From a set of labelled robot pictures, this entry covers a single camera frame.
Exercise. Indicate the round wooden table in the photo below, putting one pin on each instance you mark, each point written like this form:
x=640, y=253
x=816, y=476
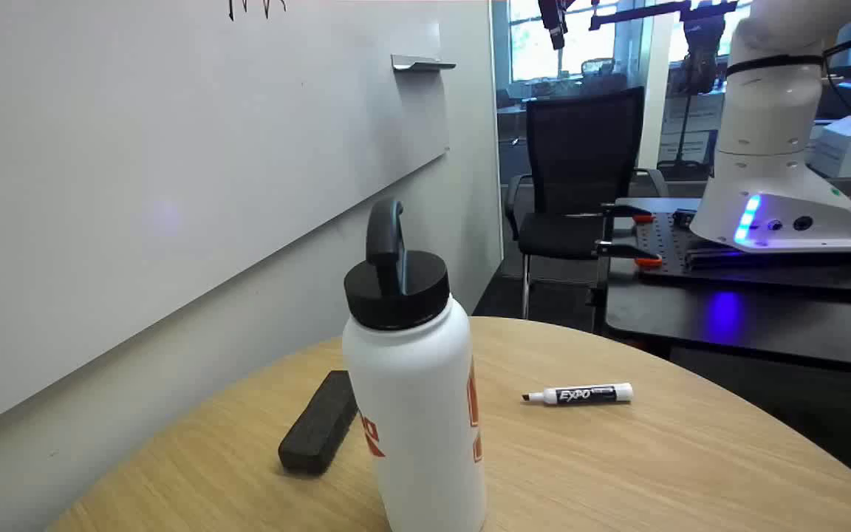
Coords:
x=684, y=455

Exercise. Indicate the black whiteboard eraser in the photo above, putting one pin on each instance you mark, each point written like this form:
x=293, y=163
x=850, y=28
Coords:
x=315, y=439

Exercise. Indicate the wall whiteboard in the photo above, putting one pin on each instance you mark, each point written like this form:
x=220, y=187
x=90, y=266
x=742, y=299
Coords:
x=155, y=150

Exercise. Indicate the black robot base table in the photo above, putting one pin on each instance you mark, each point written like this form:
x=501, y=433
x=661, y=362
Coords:
x=791, y=306

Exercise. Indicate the black office chair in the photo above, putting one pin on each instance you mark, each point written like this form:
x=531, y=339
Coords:
x=582, y=154

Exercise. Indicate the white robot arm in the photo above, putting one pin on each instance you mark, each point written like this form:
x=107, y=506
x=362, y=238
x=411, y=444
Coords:
x=763, y=197

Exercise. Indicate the grey whiteboard tray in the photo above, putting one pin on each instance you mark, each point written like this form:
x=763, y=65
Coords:
x=405, y=62

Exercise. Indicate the white metal water bottle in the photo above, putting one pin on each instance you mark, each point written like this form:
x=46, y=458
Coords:
x=420, y=420

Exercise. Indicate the black dry erase marker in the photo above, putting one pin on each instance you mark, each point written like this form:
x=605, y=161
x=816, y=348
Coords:
x=582, y=393

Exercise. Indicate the black bottle lid with handle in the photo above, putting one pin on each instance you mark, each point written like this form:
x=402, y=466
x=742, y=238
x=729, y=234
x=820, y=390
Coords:
x=393, y=287

